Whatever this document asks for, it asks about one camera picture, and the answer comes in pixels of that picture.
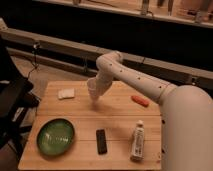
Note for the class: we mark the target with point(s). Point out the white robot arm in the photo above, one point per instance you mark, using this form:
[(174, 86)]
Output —
[(187, 114)]

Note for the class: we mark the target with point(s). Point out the black remote control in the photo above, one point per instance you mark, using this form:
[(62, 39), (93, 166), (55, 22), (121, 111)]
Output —
[(101, 141)]

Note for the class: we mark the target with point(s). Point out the green ceramic bowl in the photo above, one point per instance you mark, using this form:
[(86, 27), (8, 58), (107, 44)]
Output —
[(55, 137)]

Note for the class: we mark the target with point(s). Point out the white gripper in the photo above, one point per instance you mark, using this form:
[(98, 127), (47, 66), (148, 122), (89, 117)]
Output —
[(103, 84)]

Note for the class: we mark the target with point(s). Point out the orange carrot toy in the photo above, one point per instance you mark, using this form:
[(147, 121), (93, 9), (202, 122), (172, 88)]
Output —
[(140, 101)]

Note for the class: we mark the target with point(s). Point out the black chair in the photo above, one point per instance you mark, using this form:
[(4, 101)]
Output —
[(15, 100)]

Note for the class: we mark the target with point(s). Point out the white glue bottle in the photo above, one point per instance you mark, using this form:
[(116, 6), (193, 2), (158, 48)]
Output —
[(138, 142)]

